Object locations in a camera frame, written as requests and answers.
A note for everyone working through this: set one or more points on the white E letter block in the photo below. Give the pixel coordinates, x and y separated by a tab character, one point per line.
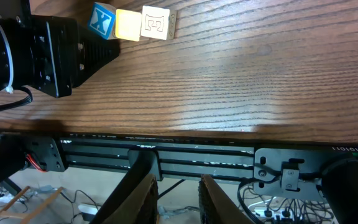
158	23

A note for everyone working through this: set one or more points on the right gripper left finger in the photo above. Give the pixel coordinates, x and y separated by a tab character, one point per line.
134	200

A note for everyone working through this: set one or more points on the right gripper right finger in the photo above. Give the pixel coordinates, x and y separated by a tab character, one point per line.
216	207

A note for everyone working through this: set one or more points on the plain yellow wooden block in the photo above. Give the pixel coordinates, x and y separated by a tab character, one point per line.
128	25

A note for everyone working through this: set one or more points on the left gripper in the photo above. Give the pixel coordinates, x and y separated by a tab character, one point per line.
66	54

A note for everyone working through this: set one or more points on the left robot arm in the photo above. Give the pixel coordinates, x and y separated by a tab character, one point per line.
16	45

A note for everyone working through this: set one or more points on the white power strip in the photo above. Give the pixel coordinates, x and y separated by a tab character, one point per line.
88	211

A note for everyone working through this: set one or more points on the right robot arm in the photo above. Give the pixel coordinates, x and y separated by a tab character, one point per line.
340	188

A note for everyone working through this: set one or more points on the blue X letter block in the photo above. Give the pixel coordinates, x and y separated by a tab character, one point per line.
102	20

